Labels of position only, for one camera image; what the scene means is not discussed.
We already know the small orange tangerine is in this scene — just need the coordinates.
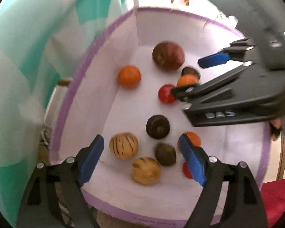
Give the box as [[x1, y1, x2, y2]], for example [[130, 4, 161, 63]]
[[177, 74, 199, 87]]

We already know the red tomato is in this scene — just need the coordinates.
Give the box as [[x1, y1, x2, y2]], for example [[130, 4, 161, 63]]
[[182, 162, 193, 180], [158, 84, 176, 105]]

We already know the wrinkled red apple with stem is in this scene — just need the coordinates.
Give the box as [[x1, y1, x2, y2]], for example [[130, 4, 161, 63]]
[[152, 41, 185, 72]]

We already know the white purple cardboard box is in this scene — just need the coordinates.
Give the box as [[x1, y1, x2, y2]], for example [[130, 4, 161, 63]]
[[50, 8, 270, 227]]

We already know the orange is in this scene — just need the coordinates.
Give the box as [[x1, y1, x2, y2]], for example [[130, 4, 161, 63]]
[[185, 132, 201, 147]]

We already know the right human hand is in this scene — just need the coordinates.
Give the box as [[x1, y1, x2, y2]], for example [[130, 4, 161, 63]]
[[269, 113, 285, 142]]

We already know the large orange tangerine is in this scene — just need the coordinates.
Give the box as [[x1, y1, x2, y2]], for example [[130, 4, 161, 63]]
[[117, 65, 142, 89]]

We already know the yellow striped pepino melon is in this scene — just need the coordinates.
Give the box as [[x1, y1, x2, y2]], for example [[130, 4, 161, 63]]
[[109, 132, 139, 160]]

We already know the red cushion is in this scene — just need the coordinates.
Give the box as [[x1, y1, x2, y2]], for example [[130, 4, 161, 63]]
[[260, 179, 285, 227]]

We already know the green checkered tablecloth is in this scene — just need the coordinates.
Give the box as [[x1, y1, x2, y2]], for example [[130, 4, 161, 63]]
[[0, 0, 129, 225]]

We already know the small dark passion fruit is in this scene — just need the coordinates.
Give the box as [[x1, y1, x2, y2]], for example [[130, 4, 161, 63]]
[[181, 66, 201, 80]]

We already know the lone wrinkled passion fruit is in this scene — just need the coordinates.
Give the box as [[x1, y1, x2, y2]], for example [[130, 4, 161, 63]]
[[155, 142, 177, 167]]

